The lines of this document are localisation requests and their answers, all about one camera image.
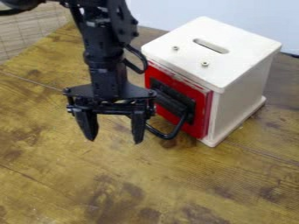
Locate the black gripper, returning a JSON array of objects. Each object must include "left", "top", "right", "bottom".
[{"left": 62, "top": 58, "right": 156, "bottom": 144}]

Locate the black metal drawer handle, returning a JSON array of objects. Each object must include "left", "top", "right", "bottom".
[{"left": 145, "top": 78, "right": 196, "bottom": 140}]

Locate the red drawer front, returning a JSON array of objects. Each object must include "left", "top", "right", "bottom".
[{"left": 144, "top": 61, "right": 212, "bottom": 139}]

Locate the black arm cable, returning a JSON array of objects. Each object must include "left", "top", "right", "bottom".
[{"left": 121, "top": 43, "right": 149, "bottom": 75}]

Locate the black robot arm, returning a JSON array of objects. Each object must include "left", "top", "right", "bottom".
[{"left": 0, "top": 0, "right": 156, "bottom": 144}]

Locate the white wooden box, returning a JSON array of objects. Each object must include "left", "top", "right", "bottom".
[{"left": 141, "top": 17, "right": 281, "bottom": 147}]

